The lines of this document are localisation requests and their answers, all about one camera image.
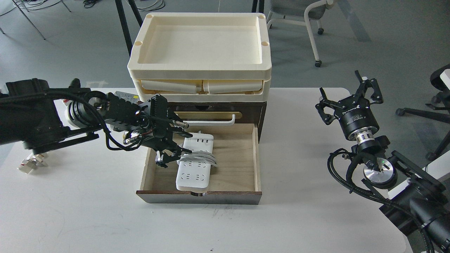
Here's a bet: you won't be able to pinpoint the open wooden drawer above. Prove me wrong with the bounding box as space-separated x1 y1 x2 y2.
136 124 262 205

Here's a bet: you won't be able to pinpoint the grey metal chair legs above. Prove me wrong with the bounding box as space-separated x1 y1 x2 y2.
1 0 76 41

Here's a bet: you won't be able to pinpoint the black table leg frame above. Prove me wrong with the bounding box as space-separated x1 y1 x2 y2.
115 0 143 56

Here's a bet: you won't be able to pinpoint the metal mesh power supply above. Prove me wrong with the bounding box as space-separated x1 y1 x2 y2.
114 91 140 104

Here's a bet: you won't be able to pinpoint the cream plastic stacked tray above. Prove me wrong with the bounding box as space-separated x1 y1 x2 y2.
127 13 272 102

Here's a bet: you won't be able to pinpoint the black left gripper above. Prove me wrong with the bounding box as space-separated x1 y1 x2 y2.
105 93 193 168

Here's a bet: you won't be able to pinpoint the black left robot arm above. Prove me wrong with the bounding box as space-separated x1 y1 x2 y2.
0 78 192 168

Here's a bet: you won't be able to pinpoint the white frame office chair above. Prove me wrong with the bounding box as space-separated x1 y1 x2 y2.
267 0 336 67

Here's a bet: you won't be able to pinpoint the white drawer handle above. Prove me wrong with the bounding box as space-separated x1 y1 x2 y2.
184 114 236 126

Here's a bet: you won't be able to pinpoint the white red circuit breaker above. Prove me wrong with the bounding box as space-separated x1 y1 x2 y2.
17 153 47 174

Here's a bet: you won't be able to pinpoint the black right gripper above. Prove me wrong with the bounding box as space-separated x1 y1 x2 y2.
315 70 384 141

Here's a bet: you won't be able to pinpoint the white power strip with cable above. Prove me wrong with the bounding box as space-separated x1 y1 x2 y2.
176 133 217 193

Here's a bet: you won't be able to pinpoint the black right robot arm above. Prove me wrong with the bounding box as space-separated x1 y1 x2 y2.
315 71 450 253

